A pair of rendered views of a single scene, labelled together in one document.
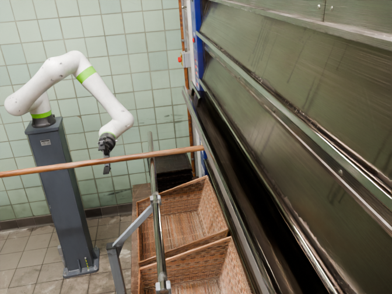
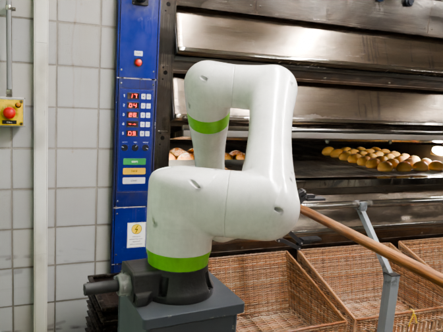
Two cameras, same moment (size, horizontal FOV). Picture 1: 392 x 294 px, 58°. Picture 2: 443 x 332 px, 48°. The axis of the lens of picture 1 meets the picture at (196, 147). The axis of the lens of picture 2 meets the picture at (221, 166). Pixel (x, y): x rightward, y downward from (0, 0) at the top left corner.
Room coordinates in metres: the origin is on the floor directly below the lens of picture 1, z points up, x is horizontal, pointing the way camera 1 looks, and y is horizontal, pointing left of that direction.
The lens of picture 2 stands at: (2.36, 1.90, 1.62)
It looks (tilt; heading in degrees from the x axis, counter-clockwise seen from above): 10 degrees down; 253
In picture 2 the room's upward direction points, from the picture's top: 4 degrees clockwise
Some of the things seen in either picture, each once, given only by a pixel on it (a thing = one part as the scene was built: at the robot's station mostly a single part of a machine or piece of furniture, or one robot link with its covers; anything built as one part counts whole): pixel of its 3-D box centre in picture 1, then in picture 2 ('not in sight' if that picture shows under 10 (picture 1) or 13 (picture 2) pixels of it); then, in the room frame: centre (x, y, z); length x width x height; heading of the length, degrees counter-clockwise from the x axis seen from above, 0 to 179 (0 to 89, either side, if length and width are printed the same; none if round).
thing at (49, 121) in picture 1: (44, 116); (150, 278); (2.21, 0.98, 1.23); 0.26 x 0.15 x 0.06; 11
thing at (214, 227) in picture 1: (178, 224); (256, 306); (1.64, 0.13, 0.72); 0.56 x 0.49 x 0.28; 8
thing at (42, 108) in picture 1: (36, 101); (186, 215); (2.15, 0.98, 1.36); 0.16 x 0.13 x 0.19; 159
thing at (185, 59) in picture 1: (186, 59); (9, 111); (2.58, 0.02, 1.46); 0.10 x 0.07 x 0.10; 7
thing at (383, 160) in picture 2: not in sight; (380, 157); (0.58, -0.71, 1.21); 0.61 x 0.48 x 0.06; 97
